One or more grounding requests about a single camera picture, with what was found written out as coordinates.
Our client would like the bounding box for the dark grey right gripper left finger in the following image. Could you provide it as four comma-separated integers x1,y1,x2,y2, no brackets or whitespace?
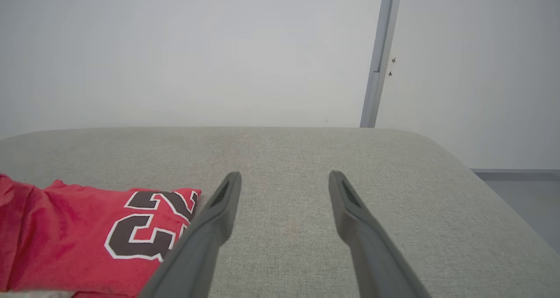
138,172,242,298

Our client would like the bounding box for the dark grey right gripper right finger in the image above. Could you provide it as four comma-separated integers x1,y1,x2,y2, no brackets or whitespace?
328,171,431,298

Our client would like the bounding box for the red Bulls 23 jersey shirt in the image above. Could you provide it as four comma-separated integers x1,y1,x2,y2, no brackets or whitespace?
0,173,202,298

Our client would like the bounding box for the grey baseboard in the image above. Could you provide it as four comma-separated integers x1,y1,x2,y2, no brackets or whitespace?
470,168,560,181

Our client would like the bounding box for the grey wall trim strip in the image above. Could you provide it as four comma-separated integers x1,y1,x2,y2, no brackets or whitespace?
359,0,403,128

